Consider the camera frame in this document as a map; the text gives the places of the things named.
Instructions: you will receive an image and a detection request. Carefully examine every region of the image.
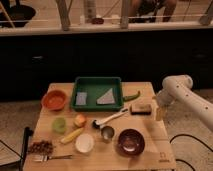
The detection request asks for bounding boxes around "small metal cup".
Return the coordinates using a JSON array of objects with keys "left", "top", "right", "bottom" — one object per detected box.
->
[{"left": 101, "top": 126, "right": 115, "bottom": 140}]

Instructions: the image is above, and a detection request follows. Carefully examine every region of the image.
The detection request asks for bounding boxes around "grey triangular cloth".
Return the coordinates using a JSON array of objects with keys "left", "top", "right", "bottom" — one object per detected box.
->
[{"left": 97, "top": 88, "right": 115, "bottom": 105}]

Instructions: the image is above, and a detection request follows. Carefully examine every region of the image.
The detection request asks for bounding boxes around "black cable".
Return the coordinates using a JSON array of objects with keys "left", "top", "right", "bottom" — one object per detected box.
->
[{"left": 169, "top": 133, "right": 213, "bottom": 171}]

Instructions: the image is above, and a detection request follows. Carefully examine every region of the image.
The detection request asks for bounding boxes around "seated person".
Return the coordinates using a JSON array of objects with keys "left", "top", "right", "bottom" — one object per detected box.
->
[{"left": 129, "top": 0, "right": 177, "bottom": 22}]

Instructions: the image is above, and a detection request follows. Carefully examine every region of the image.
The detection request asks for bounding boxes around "black round chair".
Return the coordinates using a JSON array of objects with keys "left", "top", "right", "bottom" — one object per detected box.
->
[{"left": 0, "top": 0, "right": 36, "bottom": 28}]

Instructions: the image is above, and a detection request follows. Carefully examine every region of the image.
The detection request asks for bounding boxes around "purple bowl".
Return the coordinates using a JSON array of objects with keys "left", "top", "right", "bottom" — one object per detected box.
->
[{"left": 117, "top": 129, "right": 145, "bottom": 156}]

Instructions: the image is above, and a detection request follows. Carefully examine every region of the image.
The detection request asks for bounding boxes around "black table clamp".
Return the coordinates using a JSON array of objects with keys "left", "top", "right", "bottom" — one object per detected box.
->
[{"left": 0, "top": 127, "right": 34, "bottom": 171}]

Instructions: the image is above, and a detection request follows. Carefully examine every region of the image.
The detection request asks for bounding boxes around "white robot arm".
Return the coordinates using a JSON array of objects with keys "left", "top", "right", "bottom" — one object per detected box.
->
[{"left": 155, "top": 75, "right": 213, "bottom": 132}]

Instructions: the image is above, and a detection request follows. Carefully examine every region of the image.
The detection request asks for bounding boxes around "red yellow apple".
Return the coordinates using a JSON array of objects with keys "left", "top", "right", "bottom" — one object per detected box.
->
[{"left": 74, "top": 114, "right": 87, "bottom": 127}]

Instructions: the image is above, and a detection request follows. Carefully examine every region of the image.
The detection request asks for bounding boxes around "green plastic tray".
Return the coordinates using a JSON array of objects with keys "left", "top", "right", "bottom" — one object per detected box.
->
[{"left": 70, "top": 77, "right": 124, "bottom": 112}]

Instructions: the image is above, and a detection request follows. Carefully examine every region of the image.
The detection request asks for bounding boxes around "green cup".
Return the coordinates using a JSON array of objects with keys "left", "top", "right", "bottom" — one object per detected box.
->
[{"left": 52, "top": 117, "right": 66, "bottom": 134}]

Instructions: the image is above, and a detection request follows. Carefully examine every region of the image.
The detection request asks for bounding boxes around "silver fork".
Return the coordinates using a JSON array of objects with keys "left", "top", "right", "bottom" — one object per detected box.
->
[{"left": 34, "top": 155, "right": 72, "bottom": 162}]

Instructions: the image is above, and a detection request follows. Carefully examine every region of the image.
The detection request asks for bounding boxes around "grey rectangular sponge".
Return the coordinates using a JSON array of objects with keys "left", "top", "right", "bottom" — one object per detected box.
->
[{"left": 76, "top": 92, "right": 87, "bottom": 105}]

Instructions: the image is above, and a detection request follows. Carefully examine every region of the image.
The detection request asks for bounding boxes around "orange bowl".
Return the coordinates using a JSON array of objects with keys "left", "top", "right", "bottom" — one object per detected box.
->
[{"left": 41, "top": 90, "right": 67, "bottom": 111}]

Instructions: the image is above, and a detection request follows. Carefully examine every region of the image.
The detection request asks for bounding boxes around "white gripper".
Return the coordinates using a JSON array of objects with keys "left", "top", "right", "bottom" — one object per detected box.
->
[{"left": 154, "top": 89, "right": 173, "bottom": 121}]

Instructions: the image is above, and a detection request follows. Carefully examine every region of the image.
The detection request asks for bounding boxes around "green chili pepper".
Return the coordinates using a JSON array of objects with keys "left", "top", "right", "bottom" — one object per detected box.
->
[{"left": 123, "top": 91, "right": 141, "bottom": 102}]

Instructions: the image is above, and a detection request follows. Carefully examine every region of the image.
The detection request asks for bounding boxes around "white handled scoop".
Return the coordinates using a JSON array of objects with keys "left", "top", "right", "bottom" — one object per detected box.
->
[{"left": 92, "top": 108, "right": 129, "bottom": 129}]

